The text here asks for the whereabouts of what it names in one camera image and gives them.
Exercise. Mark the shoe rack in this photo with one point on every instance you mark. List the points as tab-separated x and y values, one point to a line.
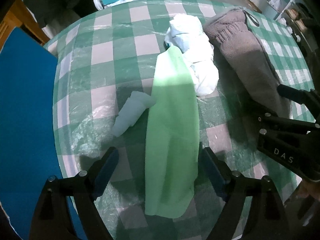
277	5

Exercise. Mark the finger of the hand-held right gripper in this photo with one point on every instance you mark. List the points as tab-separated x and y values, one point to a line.
280	122
295	95

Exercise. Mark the grey fleece garment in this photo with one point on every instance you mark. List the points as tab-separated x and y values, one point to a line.
240	55

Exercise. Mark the green checked tablecloth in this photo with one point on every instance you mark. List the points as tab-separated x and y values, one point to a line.
112	55

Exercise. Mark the light green cloth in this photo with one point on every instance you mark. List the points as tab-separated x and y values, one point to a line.
172	130

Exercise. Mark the white crumpled cloth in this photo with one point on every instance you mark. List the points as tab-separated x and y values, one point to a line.
200	55

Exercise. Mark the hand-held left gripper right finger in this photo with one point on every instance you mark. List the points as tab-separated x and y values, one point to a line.
212	172

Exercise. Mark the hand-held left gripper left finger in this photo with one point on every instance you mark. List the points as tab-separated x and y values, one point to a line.
107	170

